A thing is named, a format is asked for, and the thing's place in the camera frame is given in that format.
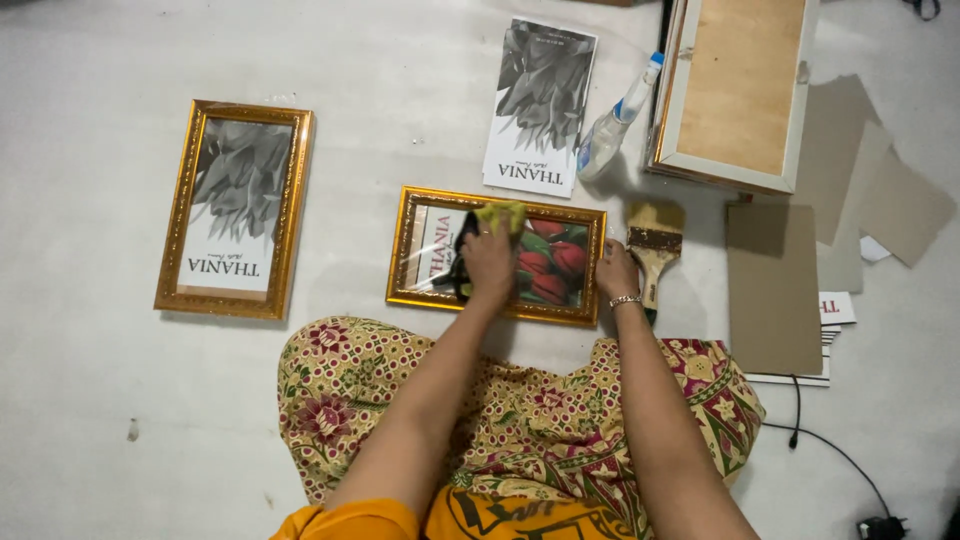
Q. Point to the white paper scrap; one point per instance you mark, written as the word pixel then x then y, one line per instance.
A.
pixel 874 249

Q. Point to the stack of white prints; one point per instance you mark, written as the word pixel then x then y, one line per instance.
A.
pixel 836 307

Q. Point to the orange shirt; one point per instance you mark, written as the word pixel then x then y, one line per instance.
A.
pixel 480 517

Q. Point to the yellow cleaning cloth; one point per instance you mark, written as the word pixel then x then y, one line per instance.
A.
pixel 501 213

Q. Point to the person's right fingers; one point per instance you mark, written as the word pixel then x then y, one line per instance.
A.
pixel 616 249

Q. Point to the person's right hand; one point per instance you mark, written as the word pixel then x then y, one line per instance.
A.
pixel 616 276

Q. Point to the person's left fingers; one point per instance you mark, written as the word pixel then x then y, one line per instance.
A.
pixel 498 226

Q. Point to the black charger plug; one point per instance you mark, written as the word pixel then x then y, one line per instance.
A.
pixel 881 528

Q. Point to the grey cardboard sheets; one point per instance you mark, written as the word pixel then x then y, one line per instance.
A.
pixel 885 187

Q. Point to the clear spray bottle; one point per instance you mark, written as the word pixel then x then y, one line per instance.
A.
pixel 611 131

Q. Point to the white frame with wooden backing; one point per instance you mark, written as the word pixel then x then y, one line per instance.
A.
pixel 739 82

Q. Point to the wooden paintbrush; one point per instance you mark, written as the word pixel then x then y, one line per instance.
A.
pixel 655 240

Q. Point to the gold frame with grey print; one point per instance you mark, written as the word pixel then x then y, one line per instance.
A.
pixel 234 210

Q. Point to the gold frame with tulip print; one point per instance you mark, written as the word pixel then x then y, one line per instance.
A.
pixel 559 262

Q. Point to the floral patterned skirt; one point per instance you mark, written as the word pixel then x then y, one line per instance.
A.
pixel 352 390

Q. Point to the stack of grey flower prints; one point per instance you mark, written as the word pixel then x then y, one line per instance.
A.
pixel 540 105

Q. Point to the brown cardboard sheet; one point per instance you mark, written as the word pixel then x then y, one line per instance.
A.
pixel 774 289

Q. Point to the person's left hand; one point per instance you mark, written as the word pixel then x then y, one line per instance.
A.
pixel 487 266

